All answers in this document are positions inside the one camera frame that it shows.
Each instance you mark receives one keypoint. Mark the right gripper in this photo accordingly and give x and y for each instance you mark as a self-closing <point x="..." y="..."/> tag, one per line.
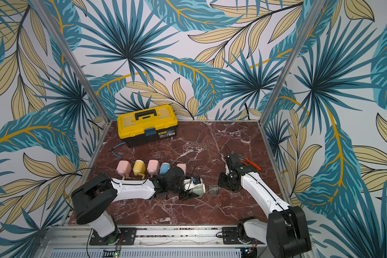
<point x="227" y="182"/>

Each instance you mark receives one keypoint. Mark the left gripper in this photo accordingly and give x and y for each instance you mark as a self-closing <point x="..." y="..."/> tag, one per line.
<point x="186" y="195"/>

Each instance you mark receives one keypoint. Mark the green pencil sharpener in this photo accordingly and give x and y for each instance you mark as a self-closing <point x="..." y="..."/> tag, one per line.
<point x="198" y="191"/>

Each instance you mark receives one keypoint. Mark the blue pencil sharpener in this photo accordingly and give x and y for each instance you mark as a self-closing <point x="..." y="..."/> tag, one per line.
<point x="164" y="168"/>

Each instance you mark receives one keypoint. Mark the yellow pencil sharpener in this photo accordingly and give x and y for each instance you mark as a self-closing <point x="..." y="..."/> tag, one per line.
<point x="139" y="169"/>

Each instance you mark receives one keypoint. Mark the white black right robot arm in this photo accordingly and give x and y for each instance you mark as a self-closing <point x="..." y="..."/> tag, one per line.
<point x="286" y="233"/>

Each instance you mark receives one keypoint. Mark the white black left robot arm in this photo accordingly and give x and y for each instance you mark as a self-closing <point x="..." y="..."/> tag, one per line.
<point x="92" y="199"/>

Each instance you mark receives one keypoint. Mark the yellow black toolbox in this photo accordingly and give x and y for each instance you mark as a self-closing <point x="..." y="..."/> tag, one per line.
<point x="146" y="126"/>

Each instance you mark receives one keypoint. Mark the orange handled pliers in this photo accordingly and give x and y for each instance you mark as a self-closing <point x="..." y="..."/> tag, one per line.
<point x="248" y="162"/>

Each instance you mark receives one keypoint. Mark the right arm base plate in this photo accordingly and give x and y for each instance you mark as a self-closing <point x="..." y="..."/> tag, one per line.
<point x="230" y="236"/>

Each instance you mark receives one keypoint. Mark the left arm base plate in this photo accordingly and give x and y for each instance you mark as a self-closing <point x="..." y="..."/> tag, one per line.
<point x="121" y="236"/>

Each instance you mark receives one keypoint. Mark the aluminium front rail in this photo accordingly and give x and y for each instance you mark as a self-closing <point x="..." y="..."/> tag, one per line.
<point x="149" y="241"/>

